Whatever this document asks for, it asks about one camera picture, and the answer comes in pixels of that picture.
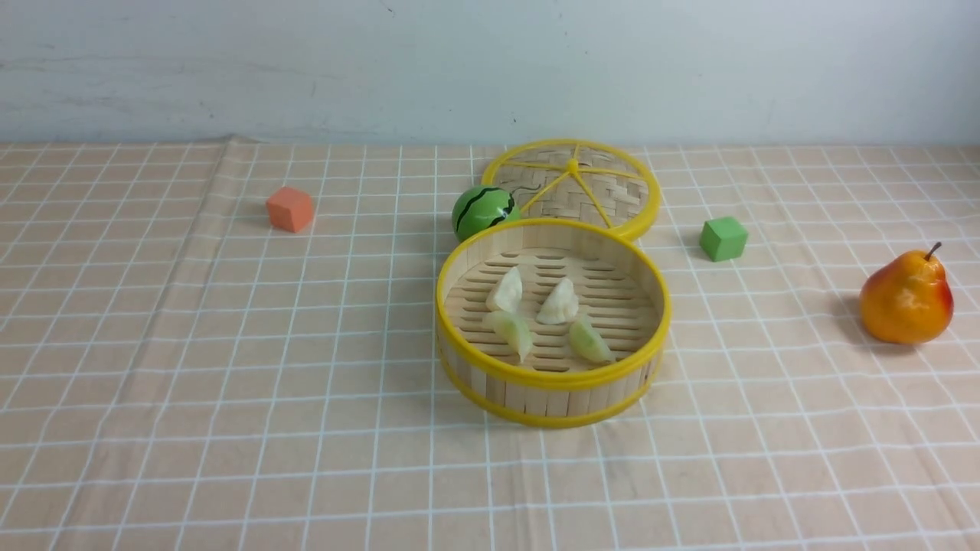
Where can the pale green dumpling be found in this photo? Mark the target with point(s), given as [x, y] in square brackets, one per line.
[586, 342]
[514, 330]

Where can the white dumpling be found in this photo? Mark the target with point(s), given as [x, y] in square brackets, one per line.
[561, 306]
[508, 293]

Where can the orange foam cube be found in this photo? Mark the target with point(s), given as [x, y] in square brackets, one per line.
[290, 210]

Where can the bamboo steamer lid yellow rim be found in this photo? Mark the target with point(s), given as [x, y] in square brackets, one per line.
[580, 180]

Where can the green foam cube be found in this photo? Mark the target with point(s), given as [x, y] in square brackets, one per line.
[723, 239]

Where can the orange yellow toy pear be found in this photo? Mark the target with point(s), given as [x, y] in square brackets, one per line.
[908, 301]

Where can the bamboo steamer tray yellow rim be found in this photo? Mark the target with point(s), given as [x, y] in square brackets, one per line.
[618, 287]

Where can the green toy watermelon ball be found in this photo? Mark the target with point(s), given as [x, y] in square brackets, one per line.
[480, 208]

